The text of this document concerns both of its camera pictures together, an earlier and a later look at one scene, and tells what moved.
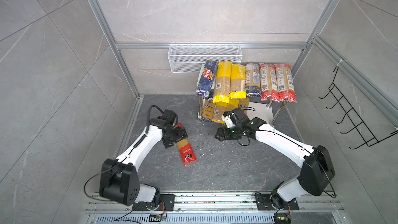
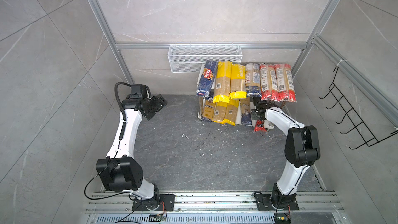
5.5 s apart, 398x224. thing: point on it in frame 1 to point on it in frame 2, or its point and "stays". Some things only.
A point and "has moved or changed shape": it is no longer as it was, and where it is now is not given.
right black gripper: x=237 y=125 to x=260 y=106
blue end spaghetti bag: x=253 y=80 stays
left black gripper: x=182 y=134 to x=157 y=105
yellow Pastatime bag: x=223 y=82 stays
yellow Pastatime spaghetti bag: x=238 y=82 stays
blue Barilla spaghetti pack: x=207 y=81 stays
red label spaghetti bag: x=268 y=83 stays
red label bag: x=285 y=84 stays
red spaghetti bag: x=185 y=150 has moved or changed shape
